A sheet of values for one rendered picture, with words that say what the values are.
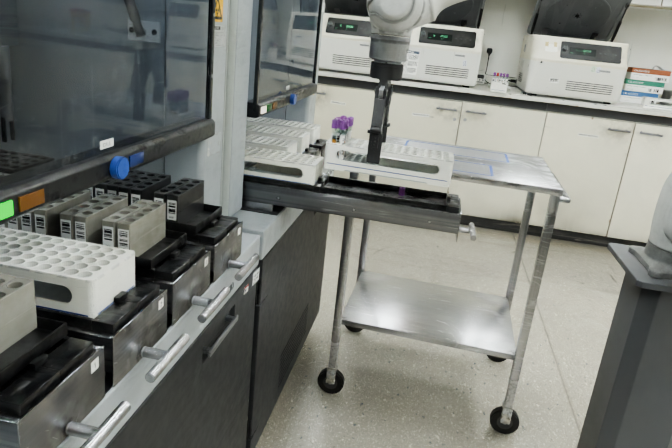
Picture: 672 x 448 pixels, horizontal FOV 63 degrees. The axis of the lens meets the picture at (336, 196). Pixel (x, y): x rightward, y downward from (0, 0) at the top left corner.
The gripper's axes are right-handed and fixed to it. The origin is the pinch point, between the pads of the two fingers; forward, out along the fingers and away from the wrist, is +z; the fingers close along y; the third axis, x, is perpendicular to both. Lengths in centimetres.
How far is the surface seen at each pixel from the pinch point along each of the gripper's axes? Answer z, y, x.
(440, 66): -10, 231, -12
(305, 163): 5.0, -4.0, 16.1
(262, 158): 5.2, -4.6, 26.6
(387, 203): 11.1, -6.4, -4.7
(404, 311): 63, 43, -12
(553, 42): -32, 236, -76
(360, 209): 13.5, -6.4, 1.4
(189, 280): 13, -56, 21
